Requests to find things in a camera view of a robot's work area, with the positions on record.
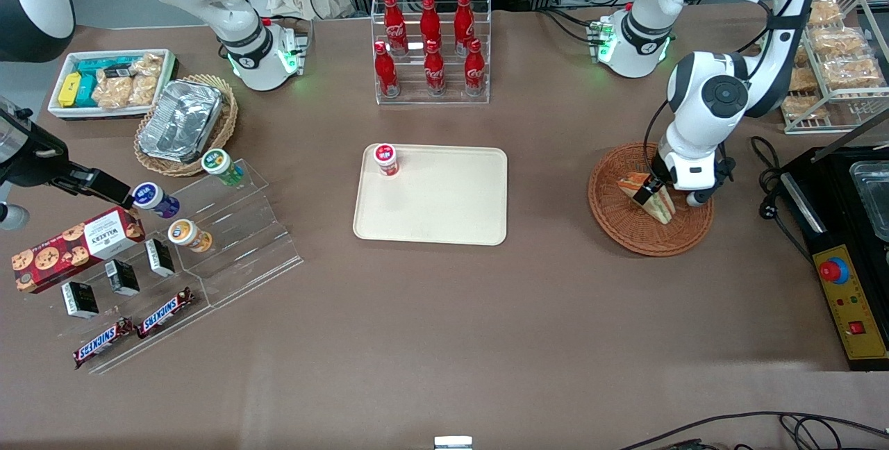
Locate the black machine with yellow panel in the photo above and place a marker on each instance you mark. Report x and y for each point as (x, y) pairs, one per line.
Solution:
(833, 186)

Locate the clear acrylic stepped riser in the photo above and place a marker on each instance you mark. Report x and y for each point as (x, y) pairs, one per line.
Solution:
(243, 242)
(173, 339)

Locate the red emergency stop button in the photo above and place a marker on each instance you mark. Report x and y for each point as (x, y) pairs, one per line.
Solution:
(833, 270)

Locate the red cookie box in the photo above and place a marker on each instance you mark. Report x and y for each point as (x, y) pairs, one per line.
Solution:
(69, 252)

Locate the yellow small box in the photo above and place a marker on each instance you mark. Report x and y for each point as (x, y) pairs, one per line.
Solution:
(69, 90)

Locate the white rectangular plastic bin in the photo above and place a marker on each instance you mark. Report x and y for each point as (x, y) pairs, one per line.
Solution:
(62, 112)

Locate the bagged fried snack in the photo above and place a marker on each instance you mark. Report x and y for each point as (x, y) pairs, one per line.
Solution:
(828, 11)
(837, 40)
(806, 79)
(806, 107)
(802, 54)
(853, 73)

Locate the clear acrylic bottle rack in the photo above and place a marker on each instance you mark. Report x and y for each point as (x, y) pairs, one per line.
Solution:
(410, 97)

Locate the small black box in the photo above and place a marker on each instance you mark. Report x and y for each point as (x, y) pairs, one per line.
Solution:
(160, 257)
(123, 278)
(80, 300)

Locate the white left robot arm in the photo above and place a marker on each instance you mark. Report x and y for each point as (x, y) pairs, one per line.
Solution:
(715, 96)

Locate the blue-lid purple cup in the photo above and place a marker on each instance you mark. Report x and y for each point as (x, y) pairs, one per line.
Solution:
(154, 198)

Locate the triangular sandwich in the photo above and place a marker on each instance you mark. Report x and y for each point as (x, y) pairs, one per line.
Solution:
(663, 210)

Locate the long teal box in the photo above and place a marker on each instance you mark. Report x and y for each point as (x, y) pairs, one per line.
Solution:
(97, 65)

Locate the aluminium foil container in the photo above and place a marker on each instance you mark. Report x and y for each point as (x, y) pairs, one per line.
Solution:
(180, 120)

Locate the cream plastic tray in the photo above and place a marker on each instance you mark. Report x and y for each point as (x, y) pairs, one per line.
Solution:
(444, 200)

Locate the red-lid white cup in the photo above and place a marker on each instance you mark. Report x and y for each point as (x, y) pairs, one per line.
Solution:
(386, 160)

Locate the small black packet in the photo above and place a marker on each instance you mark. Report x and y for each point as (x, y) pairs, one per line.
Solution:
(118, 72)

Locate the red cola bottle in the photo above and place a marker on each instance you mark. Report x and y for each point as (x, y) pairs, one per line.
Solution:
(464, 23)
(386, 75)
(435, 75)
(430, 23)
(475, 73)
(395, 26)

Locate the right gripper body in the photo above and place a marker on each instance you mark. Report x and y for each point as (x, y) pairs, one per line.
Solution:
(36, 167)

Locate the clear bag of snacks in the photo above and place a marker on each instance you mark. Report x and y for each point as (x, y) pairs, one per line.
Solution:
(146, 82)
(112, 92)

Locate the Snickers chocolate bar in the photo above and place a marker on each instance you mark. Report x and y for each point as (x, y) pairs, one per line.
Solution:
(165, 312)
(103, 343)

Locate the stainless steel pan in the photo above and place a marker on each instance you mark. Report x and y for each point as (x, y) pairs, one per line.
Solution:
(875, 193)

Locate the green-lid cup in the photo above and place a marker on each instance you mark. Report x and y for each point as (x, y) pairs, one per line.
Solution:
(221, 164)

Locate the dark brown round wicker basket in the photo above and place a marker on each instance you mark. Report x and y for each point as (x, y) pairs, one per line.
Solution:
(625, 228)

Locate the light tan wicker basket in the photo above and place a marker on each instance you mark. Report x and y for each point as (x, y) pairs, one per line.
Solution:
(226, 123)

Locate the short teal box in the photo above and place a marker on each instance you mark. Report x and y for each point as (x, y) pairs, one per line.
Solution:
(86, 92)

